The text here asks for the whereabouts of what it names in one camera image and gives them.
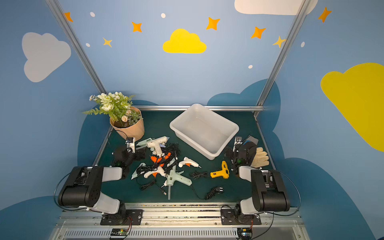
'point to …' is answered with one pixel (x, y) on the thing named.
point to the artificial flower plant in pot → (127, 120)
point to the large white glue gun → (155, 145)
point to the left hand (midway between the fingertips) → (138, 145)
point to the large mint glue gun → (174, 176)
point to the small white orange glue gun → (188, 162)
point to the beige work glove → (261, 158)
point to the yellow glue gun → (224, 172)
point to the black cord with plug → (150, 183)
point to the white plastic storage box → (206, 131)
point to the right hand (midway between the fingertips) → (238, 146)
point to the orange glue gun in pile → (154, 159)
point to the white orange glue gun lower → (160, 170)
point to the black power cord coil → (216, 190)
